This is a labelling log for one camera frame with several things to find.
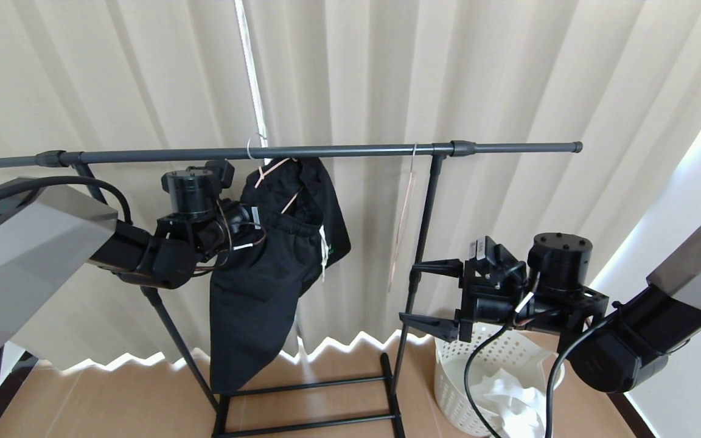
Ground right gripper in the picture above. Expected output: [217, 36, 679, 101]
[397, 258, 531, 343]

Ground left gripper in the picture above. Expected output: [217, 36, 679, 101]
[220, 201, 265, 243]

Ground pink clothes hanger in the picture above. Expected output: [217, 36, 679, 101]
[245, 133, 306, 215]
[386, 144, 420, 293]

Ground black shorts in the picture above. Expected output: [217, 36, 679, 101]
[209, 158, 352, 395]

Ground white laundry basket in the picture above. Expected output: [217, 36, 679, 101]
[433, 324, 566, 438]

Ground black clothes rack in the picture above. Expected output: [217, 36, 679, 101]
[0, 141, 583, 438]

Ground white garment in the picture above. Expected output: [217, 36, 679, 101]
[469, 363, 551, 438]

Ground beige curtain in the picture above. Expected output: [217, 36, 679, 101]
[0, 0, 701, 373]

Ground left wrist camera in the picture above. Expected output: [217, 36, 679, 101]
[203, 159, 236, 190]

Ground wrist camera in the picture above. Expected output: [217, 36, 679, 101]
[203, 159, 236, 190]
[469, 235, 529, 282]

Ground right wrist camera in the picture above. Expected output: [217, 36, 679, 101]
[469, 235, 529, 282]

